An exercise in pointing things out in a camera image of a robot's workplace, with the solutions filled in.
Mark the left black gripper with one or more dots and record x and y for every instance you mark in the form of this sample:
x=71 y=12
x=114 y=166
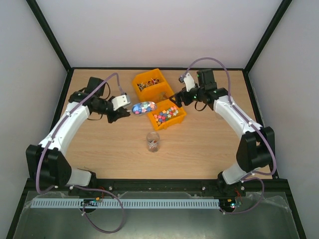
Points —
x=118 y=114

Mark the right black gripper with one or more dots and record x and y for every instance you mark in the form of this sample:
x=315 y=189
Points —
x=179 y=97

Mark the yellow bin with star candies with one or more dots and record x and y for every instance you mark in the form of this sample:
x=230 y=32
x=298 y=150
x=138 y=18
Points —
x=166 y=115

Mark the metal scoop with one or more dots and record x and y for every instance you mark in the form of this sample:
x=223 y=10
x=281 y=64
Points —
x=143 y=108

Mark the yellow bin with lollipops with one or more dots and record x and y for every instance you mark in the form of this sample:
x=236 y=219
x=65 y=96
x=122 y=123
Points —
x=147 y=81

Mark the clear glass jar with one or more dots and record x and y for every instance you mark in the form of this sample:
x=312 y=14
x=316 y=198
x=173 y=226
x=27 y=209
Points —
x=153 y=140

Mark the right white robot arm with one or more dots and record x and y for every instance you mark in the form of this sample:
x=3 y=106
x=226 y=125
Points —
x=256 y=147

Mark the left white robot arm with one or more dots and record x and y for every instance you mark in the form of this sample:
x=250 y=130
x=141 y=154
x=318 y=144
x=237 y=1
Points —
x=47 y=163

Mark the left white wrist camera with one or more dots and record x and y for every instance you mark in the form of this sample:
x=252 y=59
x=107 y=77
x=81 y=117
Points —
x=121 y=101

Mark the black mounting rail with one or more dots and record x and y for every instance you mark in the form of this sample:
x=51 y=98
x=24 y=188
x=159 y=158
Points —
x=206 y=188

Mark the grey slotted cable duct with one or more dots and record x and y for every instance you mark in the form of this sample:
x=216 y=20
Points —
x=127 y=203

